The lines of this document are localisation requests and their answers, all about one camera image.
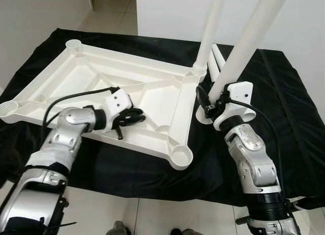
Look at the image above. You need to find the white plastic table top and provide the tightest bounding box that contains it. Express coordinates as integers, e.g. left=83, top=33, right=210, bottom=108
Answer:
left=0, top=39, right=210, bottom=171

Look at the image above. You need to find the black table cloth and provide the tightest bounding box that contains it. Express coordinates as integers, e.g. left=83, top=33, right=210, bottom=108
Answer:
left=0, top=27, right=325, bottom=208

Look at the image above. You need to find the grey robot left foot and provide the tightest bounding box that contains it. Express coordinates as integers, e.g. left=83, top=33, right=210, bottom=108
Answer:
left=111, top=221, right=128, bottom=235

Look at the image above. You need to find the grey robot foot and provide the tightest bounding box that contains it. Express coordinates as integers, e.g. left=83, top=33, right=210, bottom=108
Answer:
left=111, top=221, right=128, bottom=235
left=170, top=227, right=198, bottom=235

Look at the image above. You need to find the grey robot right foot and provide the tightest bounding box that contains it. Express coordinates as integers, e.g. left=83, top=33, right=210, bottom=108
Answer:
left=170, top=227, right=198, bottom=235

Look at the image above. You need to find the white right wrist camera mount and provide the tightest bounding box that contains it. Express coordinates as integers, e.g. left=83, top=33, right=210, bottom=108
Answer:
left=213, top=82, right=253, bottom=130

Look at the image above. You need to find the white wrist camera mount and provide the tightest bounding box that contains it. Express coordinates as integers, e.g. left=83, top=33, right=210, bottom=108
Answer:
left=104, top=89, right=134, bottom=116
left=213, top=82, right=253, bottom=130

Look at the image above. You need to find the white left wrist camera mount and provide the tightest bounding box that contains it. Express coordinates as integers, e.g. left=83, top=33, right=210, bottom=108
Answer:
left=104, top=89, right=134, bottom=116

